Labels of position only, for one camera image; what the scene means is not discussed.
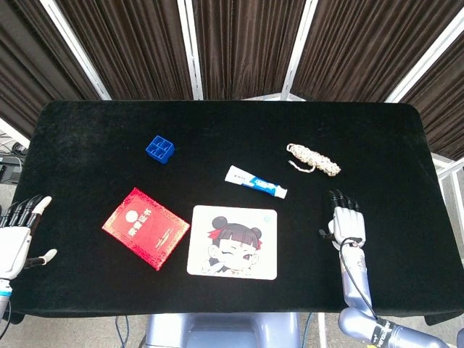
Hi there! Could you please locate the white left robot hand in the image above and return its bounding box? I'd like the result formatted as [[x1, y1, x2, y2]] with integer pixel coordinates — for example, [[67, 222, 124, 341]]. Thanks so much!
[[0, 194, 58, 281]]

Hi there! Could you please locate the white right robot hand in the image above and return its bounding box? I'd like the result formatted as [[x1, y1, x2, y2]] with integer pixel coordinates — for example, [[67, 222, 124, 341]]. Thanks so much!
[[318, 188, 365, 251]]

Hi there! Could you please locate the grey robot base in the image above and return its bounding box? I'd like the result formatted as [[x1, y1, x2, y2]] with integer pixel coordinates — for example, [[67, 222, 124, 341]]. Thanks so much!
[[144, 312, 302, 348]]

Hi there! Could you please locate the cartoon girl mouse pad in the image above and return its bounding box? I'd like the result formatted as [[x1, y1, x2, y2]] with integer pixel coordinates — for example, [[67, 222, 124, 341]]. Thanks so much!
[[186, 204, 278, 281]]

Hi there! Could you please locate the white blue toothpaste tube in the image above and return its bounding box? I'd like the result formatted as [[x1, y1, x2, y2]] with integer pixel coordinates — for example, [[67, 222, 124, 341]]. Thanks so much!
[[224, 165, 289, 199]]

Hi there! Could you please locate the white metal rack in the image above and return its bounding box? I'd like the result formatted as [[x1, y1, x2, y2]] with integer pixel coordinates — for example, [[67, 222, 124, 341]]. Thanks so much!
[[431, 152, 464, 207]]

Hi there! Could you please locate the red certificate book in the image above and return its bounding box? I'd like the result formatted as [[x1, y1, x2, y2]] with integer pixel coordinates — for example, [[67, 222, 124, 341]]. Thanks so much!
[[101, 186, 191, 271]]

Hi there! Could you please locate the dark brown curtain panel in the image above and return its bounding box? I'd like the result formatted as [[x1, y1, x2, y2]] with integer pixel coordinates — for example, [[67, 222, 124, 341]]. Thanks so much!
[[291, 0, 464, 102], [54, 0, 194, 101], [192, 0, 307, 101], [400, 34, 464, 161], [0, 0, 101, 139]]

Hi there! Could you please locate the black velvet table cloth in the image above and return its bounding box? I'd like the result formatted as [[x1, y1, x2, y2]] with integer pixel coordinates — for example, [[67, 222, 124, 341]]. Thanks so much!
[[7, 99, 455, 326]]

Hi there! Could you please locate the blue plastic grid block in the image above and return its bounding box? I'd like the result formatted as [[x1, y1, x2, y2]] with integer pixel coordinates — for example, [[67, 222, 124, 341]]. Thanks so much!
[[145, 135, 175, 165]]

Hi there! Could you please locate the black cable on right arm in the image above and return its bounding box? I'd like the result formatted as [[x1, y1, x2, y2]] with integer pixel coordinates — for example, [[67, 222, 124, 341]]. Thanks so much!
[[339, 236, 380, 321]]

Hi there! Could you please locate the beige braided rope bundle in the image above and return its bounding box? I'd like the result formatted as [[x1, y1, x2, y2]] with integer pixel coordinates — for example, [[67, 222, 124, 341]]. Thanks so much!
[[286, 143, 342, 178]]

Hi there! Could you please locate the dark equipment with cables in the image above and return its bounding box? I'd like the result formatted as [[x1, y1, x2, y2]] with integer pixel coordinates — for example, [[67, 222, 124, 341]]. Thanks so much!
[[0, 132, 29, 186]]

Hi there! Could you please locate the blue cable under table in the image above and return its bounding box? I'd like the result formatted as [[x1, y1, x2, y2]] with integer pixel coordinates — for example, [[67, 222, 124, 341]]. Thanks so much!
[[303, 312, 314, 348], [115, 315, 131, 340]]

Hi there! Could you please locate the white metal frame post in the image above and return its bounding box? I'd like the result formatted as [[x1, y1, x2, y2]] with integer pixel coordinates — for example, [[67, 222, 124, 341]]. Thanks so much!
[[281, 0, 319, 101], [384, 16, 464, 104], [38, 0, 112, 101], [176, 0, 204, 101]]

